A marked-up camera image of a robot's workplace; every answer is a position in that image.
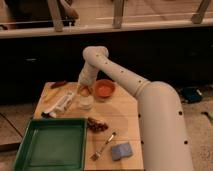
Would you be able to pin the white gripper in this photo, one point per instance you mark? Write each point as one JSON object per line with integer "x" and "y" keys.
{"x": 86, "y": 78}

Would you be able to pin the orange apple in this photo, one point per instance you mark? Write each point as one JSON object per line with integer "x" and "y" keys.
{"x": 85, "y": 92}

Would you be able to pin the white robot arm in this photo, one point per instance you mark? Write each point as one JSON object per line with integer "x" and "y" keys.
{"x": 162, "y": 125}

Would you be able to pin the white paper cup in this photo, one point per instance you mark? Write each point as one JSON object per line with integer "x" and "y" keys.
{"x": 86, "y": 103}

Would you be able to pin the orange bowl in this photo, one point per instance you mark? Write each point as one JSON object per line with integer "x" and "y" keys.
{"x": 104, "y": 88}

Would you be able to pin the red sausage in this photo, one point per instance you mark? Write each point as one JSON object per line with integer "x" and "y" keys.
{"x": 58, "y": 84}

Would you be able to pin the white tube black cap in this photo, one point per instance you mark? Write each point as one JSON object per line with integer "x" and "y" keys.
{"x": 60, "y": 106}

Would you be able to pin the brown dried fruit cluster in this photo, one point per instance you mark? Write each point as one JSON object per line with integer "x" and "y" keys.
{"x": 96, "y": 126}

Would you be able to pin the green plastic tray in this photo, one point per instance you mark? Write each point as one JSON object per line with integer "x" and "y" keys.
{"x": 52, "y": 145}

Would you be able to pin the blue sponge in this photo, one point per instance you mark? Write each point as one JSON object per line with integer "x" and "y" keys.
{"x": 121, "y": 151}

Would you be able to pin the blue box on floor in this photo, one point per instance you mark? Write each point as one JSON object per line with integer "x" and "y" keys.
{"x": 191, "y": 95}

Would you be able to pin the metal fork wooden handle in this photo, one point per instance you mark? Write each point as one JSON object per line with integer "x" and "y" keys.
{"x": 98, "y": 153}

